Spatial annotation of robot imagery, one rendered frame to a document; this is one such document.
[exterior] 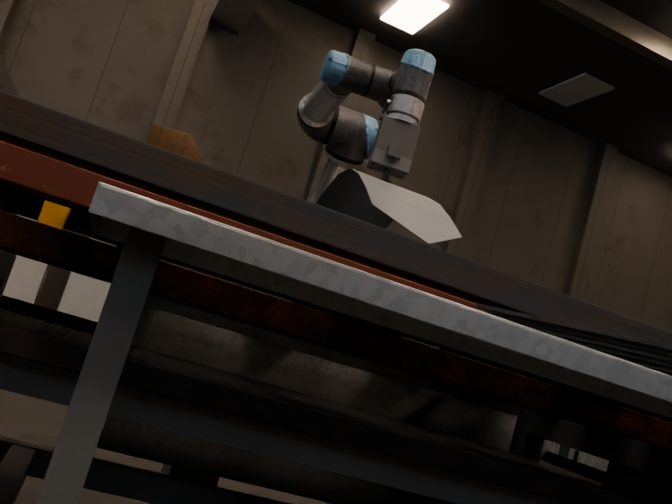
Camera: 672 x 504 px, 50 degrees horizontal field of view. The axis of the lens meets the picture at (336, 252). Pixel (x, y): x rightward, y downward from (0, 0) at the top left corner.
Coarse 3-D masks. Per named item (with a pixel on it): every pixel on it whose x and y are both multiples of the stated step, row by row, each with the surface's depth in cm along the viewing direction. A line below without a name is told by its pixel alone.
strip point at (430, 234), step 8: (384, 208) 124; (392, 216) 122; (400, 216) 124; (400, 224) 120; (408, 224) 122; (416, 224) 124; (424, 224) 126; (416, 232) 120; (424, 232) 122; (432, 232) 124; (440, 232) 125; (448, 232) 127; (424, 240) 118; (432, 240) 120; (440, 240) 122; (448, 240) 124
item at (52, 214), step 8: (48, 208) 147; (56, 208) 148; (64, 208) 148; (40, 216) 147; (48, 216) 147; (56, 216) 148; (64, 216) 148; (48, 224) 147; (56, 224) 148; (64, 224) 150
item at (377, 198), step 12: (372, 192) 129; (384, 204) 126; (396, 204) 129; (408, 204) 132; (408, 216) 126; (420, 216) 129; (432, 216) 132; (444, 216) 135; (444, 228) 128; (456, 228) 131
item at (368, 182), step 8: (360, 176) 136; (368, 184) 133; (376, 184) 136; (384, 184) 139; (384, 192) 133; (392, 192) 135; (400, 192) 138; (408, 192) 141; (408, 200) 135; (416, 200) 137; (424, 200) 140; (424, 208) 134; (432, 208) 137; (440, 208) 140; (448, 216) 136
